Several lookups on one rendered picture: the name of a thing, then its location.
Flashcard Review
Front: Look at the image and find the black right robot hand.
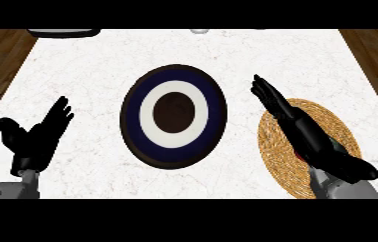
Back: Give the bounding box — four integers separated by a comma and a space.
250, 74, 378, 185

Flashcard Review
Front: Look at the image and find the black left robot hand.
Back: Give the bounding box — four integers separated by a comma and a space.
0, 95, 77, 178

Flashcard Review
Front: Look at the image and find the round woven straw placemat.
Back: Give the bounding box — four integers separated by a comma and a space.
256, 97, 363, 200

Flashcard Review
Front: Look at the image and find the blue and white round plate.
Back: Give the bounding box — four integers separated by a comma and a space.
118, 63, 229, 171

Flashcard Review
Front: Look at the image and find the dark grey flat appliance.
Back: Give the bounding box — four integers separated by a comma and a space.
25, 28, 103, 39

